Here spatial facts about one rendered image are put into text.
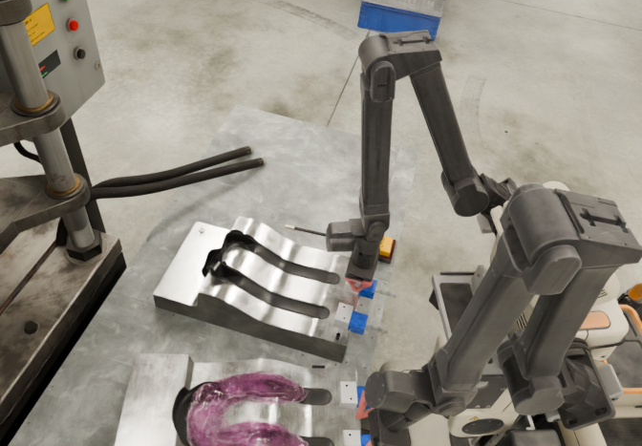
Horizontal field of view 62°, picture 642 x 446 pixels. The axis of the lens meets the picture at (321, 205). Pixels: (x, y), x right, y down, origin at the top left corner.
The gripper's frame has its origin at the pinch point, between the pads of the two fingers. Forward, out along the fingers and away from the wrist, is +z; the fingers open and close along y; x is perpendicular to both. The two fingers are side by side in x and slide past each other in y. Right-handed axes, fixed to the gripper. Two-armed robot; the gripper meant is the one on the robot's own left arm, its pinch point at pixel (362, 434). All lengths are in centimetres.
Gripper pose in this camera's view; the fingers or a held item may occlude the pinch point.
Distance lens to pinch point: 110.9
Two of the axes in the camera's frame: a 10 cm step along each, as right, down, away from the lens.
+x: 8.5, 3.1, 4.3
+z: -5.3, 6.0, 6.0
